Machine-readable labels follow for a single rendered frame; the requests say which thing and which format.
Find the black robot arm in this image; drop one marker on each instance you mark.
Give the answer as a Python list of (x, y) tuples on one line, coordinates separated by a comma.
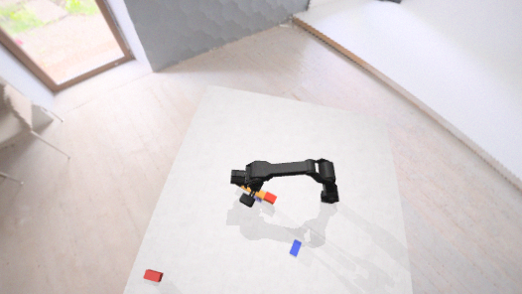
[(257, 172)]

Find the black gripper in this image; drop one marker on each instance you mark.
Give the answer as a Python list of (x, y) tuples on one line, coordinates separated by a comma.
[(248, 200)]

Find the blue rectangular block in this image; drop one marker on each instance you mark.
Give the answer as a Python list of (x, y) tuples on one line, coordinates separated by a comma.
[(295, 247)]

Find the orange bar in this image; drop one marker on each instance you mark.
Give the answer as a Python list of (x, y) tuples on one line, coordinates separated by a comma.
[(261, 195)]

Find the red block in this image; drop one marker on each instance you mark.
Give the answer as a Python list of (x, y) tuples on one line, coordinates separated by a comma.
[(153, 275)]

